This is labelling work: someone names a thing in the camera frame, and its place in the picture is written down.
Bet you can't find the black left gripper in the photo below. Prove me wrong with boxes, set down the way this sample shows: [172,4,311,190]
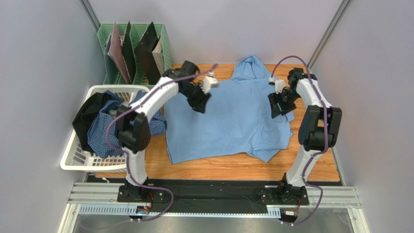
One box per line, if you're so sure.
[181,83,213,115]

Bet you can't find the light blue long sleeve shirt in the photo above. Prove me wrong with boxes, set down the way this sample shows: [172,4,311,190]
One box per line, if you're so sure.
[164,55,294,164]

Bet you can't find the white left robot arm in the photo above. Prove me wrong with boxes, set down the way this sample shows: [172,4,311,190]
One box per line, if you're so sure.
[107,61,218,202]

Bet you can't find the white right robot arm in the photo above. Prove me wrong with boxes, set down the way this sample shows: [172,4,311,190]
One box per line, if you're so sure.
[268,68,342,204]

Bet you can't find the beige board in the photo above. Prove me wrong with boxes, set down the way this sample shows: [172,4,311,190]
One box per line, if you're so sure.
[152,38,165,76]

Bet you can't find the black board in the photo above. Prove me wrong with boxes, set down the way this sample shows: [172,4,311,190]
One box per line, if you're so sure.
[134,22,160,85]

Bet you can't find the green plastic file rack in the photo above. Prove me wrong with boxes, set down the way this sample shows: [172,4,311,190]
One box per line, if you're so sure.
[97,23,173,91]

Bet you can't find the right corner aluminium profile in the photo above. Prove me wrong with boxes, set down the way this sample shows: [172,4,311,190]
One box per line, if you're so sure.
[308,0,353,69]

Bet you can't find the corner aluminium profile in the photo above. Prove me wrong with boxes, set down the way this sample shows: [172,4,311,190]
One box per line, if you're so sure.
[308,0,353,69]
[79,0,101,33]

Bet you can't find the dark green board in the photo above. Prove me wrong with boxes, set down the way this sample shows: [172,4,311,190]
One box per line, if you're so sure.
[122,22,136,84]

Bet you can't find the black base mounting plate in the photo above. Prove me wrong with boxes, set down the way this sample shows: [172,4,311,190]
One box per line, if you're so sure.
[117,179,310,214]

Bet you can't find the pink board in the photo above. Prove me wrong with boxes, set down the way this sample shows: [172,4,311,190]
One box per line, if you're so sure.
[108,22,131,84]

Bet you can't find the blue checkered shirt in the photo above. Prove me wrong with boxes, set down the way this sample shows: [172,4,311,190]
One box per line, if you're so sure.
[87,90,168,159]

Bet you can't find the black garment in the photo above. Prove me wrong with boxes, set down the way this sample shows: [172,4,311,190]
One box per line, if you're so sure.
[72,93,112,153]

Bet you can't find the white plastic laundry basket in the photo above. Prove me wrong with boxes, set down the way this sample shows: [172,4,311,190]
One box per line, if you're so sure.
[60,84,150,173]

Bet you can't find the left corner aluminium profile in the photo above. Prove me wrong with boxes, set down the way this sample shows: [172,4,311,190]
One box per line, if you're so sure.
[79,0,101,33]

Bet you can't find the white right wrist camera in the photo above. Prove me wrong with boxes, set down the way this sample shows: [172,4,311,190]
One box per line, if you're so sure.
[269,77,286,94]

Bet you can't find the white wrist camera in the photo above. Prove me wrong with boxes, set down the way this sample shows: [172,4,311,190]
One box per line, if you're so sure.
[201,71,219,94]
[269,77,286,94]

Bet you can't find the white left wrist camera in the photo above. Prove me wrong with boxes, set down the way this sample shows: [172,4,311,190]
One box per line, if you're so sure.
[201,71,219,94]

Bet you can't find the aluminium frame rail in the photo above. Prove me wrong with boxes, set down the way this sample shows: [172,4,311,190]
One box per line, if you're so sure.
[68,183,370,233]

